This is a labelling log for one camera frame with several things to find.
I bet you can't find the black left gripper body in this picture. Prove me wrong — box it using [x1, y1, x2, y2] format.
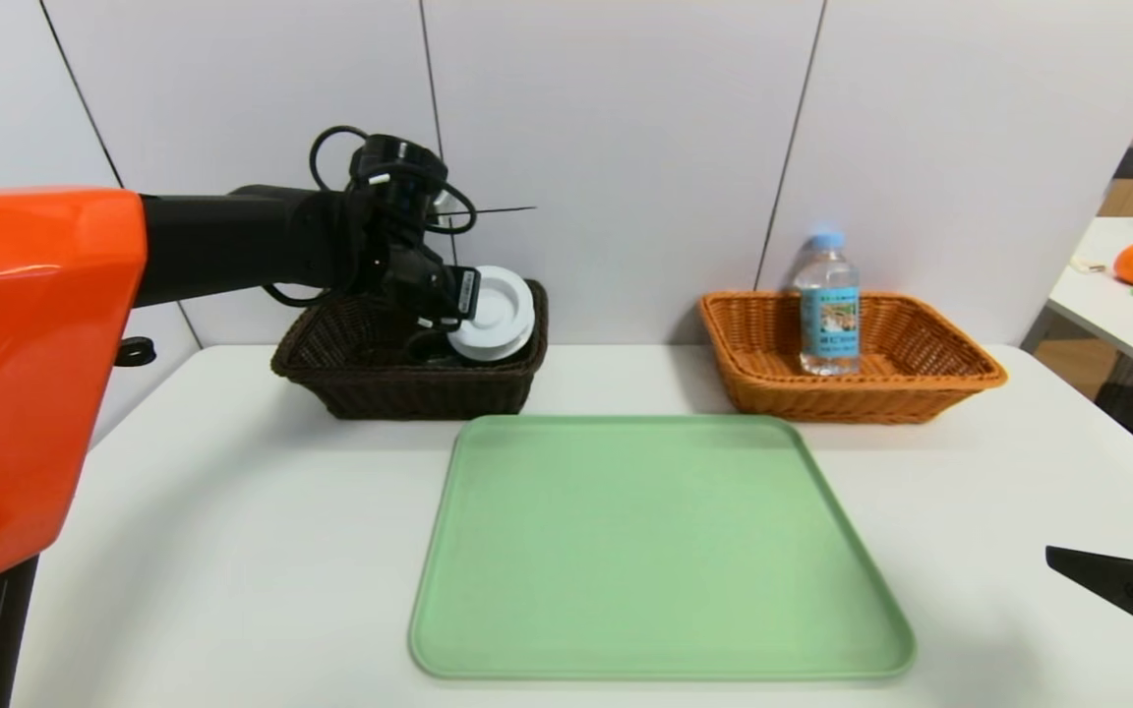
[426, 265, 482, 321]

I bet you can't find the round white plastic container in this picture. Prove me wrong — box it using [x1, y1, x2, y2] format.
[447, 265, 536, 362]

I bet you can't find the clear water bottle blue cap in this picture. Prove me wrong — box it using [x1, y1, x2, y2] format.
[791, 232, 863, 378]

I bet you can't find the dark brown wicker basket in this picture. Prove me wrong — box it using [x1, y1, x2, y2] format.
[270, 279, 549, 422]

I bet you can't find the orange wicker basket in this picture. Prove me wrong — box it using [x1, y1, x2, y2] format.
[699, 292, 1009, 426]

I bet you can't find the light green plastic tray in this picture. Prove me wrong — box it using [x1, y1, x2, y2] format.
[410, 414, 917, 679]

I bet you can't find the white background table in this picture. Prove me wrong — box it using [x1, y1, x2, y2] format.
[1046, 218, 1133, 386]

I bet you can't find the thick black camera cable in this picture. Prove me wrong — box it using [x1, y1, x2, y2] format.
[309, 125, 478, 235]

